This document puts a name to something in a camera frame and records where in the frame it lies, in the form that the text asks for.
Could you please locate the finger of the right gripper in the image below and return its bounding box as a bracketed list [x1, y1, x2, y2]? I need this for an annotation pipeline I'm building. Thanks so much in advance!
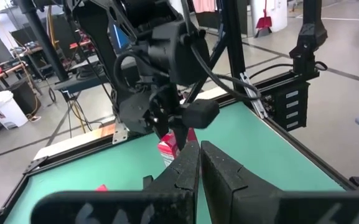
[150, 99, 170, 141]
[170, 116, 189, 151]

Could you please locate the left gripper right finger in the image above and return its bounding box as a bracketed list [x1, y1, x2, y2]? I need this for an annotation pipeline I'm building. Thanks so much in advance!
[200, 140, 359, 224]

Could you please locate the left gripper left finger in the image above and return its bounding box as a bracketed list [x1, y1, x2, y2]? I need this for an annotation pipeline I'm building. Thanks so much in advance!
[31, 140, 201, 224]

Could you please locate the green table mat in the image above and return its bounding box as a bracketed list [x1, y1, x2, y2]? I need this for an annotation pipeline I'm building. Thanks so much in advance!
[3, 101, 347, 224]

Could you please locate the laptop with blue screen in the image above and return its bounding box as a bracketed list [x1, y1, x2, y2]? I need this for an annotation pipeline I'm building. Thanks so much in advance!
[112, 23, 133, 50]

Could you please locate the silver metal strip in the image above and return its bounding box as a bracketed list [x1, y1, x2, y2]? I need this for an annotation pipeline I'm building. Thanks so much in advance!
[240, 72, 269, 119]

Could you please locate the black control box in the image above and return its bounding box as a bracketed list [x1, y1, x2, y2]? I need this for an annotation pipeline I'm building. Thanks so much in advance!
[261, 81, 310, 131]

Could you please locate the black pole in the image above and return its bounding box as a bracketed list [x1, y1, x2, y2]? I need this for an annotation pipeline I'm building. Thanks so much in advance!
[19, 0, 70, 82]

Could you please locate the pink cloth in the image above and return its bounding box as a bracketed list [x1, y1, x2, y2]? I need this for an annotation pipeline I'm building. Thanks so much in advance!
[192, 0, 217, 14]

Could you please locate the white trash bin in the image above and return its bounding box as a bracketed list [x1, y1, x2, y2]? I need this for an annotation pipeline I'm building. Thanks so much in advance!
[0, 90, 29, 130]

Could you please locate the red dustpan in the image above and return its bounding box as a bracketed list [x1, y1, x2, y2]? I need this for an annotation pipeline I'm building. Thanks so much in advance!
[255, 0, 273, 38]

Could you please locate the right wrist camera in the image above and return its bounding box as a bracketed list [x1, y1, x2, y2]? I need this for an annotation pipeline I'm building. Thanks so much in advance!
[181, 98, 221, 129]

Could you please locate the silver corner bracket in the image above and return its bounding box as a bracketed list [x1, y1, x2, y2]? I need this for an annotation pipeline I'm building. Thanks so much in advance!
[112, 123, 129, 146]

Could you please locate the black clamp post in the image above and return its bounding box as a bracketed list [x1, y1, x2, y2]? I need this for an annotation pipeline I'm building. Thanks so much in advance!
[289, 0, 329, 82]

